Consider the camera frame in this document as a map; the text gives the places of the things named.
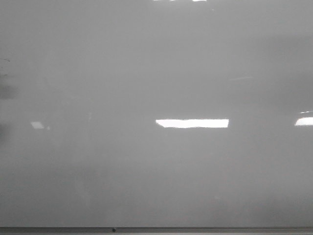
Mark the white whiteboard with aluminium frame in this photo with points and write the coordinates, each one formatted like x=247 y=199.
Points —
x=156 y=113

